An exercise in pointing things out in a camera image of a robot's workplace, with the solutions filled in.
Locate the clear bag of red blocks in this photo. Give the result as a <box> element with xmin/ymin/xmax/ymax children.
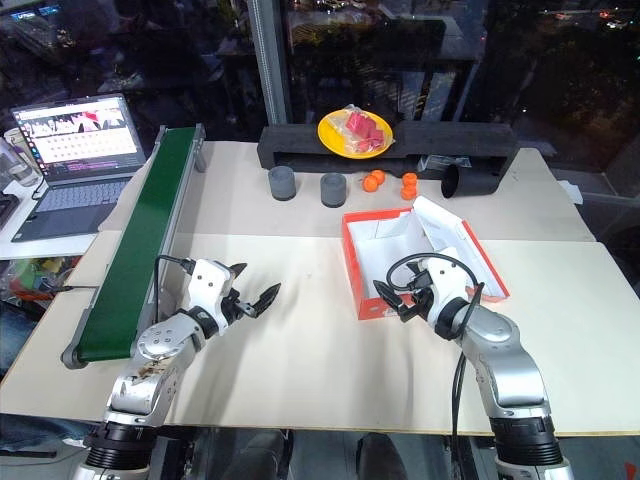
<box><xmin>331</xmin><ymin>103</ymin><xmax>394</xmax><ymax>154</ymax></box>

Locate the stacked orange toy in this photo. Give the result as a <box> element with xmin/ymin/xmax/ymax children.
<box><xmin>400</xmin><ymin>171</ymin><xmax>420</xmax><ymax>202</ymax></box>

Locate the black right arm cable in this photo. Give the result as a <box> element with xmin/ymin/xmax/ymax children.
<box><xmin>385</xmin><ymin>252</ymin><xmax>486</xmax><ymax>437</ymax></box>

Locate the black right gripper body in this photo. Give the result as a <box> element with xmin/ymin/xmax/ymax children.
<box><xmin>399</xmin><ymin>278</ymin><xmax>436</xmax><ymax>322</ymax></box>

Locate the orange cardboard box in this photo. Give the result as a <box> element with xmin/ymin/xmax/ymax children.
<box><xmin>340</xmin><ymin>195</ymin><xmax>512</xmax><ymax>322</ymax></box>

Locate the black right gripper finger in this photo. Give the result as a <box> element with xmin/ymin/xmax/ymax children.
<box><xmin>396</xmin><ymin>300</ymin><xmax>426</xmax><ymax>323</ymax></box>
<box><xmin>372</xmin><ymin>279</ymin><xmax>404</xmax><ymax>308</ymax></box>

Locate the grey metal window post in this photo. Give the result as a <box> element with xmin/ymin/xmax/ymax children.
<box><xmin>246</xmin><ymin>0</ymin><xmax>294</xmax><ymax>127</ymax></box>

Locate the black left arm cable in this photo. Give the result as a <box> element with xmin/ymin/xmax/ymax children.
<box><xmin>152</xmin><ymin>255</ymin><xmax>196</xmax><ymax>322</ymax></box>

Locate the round orange toy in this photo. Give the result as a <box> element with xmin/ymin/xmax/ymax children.
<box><xmin>362</xmin><ymin>169</ymin><xmax>388</xmax><ymax>194</ymax></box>

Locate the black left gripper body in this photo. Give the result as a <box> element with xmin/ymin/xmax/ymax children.
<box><xmin>218</xmin><ymin>288</ymin><xmax>258</xmax><ymax>330</ymax></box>

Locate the grey cylinder cup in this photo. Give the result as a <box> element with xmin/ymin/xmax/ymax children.
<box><xmin>319</xmin><ymin>172</ymin><xmax>349</xmax><ymax>210</ymax></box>
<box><xmin>267</xmin><ymin>165</ymin><xmax>298</xmax><ymax>203</ymax></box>

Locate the clear plastic jar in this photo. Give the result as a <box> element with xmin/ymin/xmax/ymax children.
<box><xmin>0</xmin><ymin>126</ymin><xmax>42</xmax><ymax>189</ymax></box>

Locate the yellow plate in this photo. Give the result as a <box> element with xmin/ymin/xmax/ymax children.
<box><xmin>317</xmin><ymin>108</ymin><xmax>395</xmax><ymax>161</ymax></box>

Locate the green conveyor belt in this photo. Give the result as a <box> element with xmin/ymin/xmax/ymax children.
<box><xmin>60</xmin><ymin>123</ymin><xmax>207</xmax><ymax>371</ymax></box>

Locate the black cylinder tube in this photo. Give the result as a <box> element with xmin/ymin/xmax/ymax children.
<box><xmin>439</xmin><ymin>163</ymin><xmax>497</xmax><ymax>201</ymax></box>

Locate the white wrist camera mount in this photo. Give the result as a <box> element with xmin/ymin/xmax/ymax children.
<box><xmin>423</xmin><ymin>253</ymin><xmax>474</xmax><ymax>327</ymax></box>
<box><xmin>186</xmin><ymin>258</ymin><xmax>237</xmax><ymax>327</ymax></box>

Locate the grey open laptop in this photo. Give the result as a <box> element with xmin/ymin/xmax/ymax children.
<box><xmin>9</xmin><ymin>93</ymin><xmax>149</xmax><ymax>244</ymax></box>

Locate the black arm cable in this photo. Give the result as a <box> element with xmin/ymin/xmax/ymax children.
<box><xmin>152</xmin><ymin>255</ymin><xmax>196</xmax><ymax>322</ymax></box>
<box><xmin>385</xmin><ymin>252</ymin><xmax>486</xmax><ymax>437</ymax></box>

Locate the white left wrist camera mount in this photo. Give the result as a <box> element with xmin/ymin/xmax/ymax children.
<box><xmin>186</xmin><ymin>258</ymin><xmax>237</xmax><ymax>327</ymax></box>

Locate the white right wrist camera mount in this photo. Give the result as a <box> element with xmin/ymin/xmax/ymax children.
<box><xmin>423</xmin><ymin>253</ymin><xmax>474</xmax><ymax>327</ymax></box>

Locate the long black foam block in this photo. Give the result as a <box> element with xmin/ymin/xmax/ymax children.
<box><xmin>256</xmin><ymin>120</ymin><xmax>521</xmax><ymax>195</ymax></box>

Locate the pile of colourful clutter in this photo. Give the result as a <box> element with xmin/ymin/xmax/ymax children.
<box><xmin>0</xmin><ymin>254</ymin><xmax>84</xmax><ymax>303</ymax></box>

